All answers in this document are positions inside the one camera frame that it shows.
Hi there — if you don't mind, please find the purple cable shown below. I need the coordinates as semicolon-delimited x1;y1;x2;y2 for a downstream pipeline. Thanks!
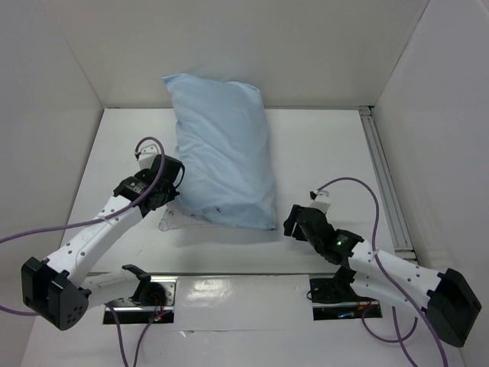
0;137;169;367
309;177;448;367

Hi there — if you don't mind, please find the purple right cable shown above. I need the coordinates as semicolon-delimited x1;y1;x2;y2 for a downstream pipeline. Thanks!
309;177;448;367

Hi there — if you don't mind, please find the aluminium frame rail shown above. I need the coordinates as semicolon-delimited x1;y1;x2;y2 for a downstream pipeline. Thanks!
358;106;418;264

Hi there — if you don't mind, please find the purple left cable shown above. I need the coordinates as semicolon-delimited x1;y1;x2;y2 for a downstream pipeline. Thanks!
0;137;169;367

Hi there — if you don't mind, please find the light blue pillowcase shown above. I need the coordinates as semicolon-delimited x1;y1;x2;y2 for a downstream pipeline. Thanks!
162;73;277;230

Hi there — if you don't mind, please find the white pillow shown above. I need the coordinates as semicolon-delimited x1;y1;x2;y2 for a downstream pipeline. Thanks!
158;206;200;232

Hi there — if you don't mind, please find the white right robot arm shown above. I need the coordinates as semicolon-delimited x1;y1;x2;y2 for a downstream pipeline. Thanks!
283;205;481;348

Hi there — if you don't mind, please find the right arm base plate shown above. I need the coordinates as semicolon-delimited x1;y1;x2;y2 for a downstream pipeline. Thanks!
306;268;382;321

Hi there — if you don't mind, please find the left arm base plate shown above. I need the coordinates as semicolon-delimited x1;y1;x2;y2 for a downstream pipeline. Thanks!
108;265;177;324

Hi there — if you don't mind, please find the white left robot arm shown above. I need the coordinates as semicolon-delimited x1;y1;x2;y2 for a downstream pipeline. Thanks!
21;154;185;331

